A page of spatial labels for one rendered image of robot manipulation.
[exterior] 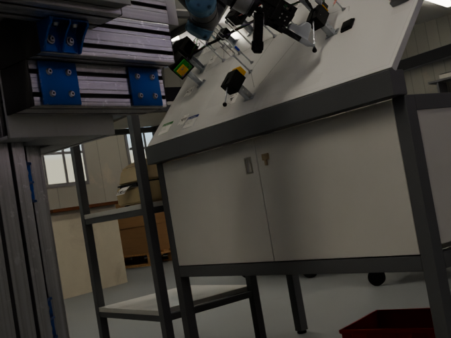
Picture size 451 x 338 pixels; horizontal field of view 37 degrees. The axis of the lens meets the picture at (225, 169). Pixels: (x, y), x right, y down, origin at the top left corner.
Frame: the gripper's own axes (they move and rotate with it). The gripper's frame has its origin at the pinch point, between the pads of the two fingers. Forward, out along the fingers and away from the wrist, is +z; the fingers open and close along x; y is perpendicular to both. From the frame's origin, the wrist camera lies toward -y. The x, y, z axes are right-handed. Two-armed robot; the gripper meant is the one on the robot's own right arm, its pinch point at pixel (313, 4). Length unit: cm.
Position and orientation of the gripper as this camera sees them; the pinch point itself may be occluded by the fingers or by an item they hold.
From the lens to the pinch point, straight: 202.6
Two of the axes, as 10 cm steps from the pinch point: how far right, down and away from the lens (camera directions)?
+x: -6.4, 2.2, 7.3
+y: 5.9, -4.7, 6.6
